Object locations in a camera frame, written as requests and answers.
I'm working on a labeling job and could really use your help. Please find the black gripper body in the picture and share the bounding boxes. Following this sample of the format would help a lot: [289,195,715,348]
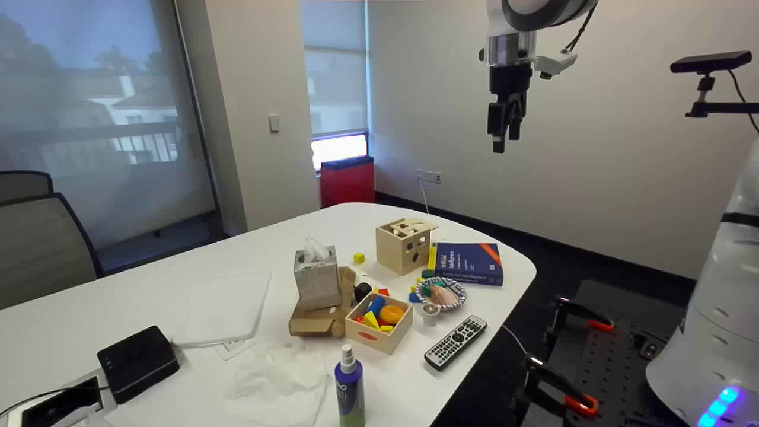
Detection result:
[486,62,533,110]

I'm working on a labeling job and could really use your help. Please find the small blue spray bottle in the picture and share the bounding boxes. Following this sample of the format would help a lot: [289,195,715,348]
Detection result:
[332,341,368,427]

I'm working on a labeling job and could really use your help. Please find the blue hardcover book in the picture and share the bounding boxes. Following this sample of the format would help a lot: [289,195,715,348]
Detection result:
[432,239,506,290]

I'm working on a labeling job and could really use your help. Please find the wooden shape sorter box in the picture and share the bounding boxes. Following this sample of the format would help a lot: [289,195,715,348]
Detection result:
[374,215,439,278]

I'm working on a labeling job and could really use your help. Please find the red bin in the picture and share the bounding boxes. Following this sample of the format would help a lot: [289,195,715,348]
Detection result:
[318,155,377,209]

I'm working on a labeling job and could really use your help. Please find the patterned plate with toys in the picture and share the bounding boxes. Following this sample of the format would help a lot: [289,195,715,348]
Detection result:
[415,275,470,314]

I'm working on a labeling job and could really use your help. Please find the small white cup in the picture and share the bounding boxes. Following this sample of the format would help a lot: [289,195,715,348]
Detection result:
[420,298,444,327]

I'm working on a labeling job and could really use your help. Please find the black orange clamp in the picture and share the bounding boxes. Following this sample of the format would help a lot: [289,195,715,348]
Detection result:
[543,294,617,352]
[512,353,602,422]

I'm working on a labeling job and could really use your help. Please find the black remote control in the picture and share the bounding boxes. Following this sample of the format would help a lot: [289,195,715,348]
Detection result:
[423,314,492,373]

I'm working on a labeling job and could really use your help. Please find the wooden tray of coloured blocks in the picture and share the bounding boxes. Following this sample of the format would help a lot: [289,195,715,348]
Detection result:
[343,290,415,356]

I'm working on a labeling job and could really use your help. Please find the grey tissue box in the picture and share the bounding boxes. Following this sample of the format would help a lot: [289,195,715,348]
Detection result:
[292,238,343,314]

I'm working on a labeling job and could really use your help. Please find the brown cardboard tray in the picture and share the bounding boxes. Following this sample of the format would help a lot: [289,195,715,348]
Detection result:
[288,263,359,341]

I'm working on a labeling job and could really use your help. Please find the white paper sheet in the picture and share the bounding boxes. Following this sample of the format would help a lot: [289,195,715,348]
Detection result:
[168,270,273,352]

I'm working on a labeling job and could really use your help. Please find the crumpled white tissue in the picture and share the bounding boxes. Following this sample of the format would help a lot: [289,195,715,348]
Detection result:
[224,340,335,427]

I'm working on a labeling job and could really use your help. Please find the black box device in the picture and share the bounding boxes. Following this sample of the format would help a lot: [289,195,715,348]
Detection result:
[96,322,183,406]

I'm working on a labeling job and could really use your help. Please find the grey office chair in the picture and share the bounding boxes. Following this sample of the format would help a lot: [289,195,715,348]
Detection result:
[0,189,105,310]
[0,168,56,207]

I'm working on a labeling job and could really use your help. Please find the table power hub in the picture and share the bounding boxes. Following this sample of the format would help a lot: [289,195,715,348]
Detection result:
[20,375,105,427]

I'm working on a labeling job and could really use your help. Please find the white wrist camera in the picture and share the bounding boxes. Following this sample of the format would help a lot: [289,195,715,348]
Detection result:
[532,49,578,81]

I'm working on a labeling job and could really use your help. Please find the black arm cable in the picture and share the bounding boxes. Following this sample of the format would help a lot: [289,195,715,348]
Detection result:
[559,0,600,57]

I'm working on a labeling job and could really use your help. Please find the black camera on stand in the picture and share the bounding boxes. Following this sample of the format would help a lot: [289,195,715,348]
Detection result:
[670,49,759,122]

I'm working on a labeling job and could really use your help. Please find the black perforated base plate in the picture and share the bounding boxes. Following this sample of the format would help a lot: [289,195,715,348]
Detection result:
[543,278,691,427]

